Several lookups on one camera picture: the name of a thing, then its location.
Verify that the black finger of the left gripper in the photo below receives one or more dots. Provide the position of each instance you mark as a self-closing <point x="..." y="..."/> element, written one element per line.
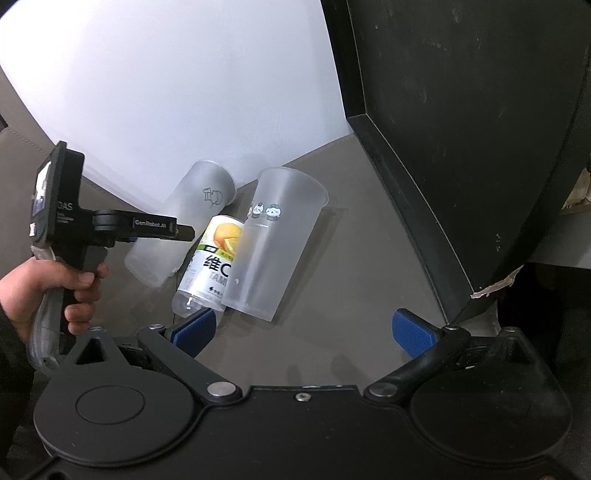
<point x="181" y="232"/>

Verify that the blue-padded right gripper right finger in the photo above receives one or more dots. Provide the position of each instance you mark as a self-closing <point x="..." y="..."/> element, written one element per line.
<point x="429" y="347"/>

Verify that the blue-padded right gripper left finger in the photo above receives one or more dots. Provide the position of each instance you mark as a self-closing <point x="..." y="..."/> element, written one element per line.
<point x="172" y="351"/>

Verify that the frosted plastic cup with figure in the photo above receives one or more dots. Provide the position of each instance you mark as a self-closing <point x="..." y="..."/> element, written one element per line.
<point x="200" y="195"/>

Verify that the frosted plastic cup with pandas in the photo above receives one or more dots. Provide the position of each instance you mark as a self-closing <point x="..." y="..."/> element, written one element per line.
<point x="285" y="207"/>

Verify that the black tray leaning upright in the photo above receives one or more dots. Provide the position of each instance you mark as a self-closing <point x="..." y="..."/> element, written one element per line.
<point x="476" y="117"/>

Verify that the person's left hand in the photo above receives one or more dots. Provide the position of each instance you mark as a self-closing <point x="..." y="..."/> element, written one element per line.
<point x="23" y="289"/>

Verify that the yellow-label vitamin water bottle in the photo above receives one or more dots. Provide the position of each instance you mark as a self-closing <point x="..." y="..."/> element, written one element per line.
<point x="206" y="276"/>

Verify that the white board backdrop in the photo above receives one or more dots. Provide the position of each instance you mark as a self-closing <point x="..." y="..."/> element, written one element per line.
<point x="144" y="89"/>

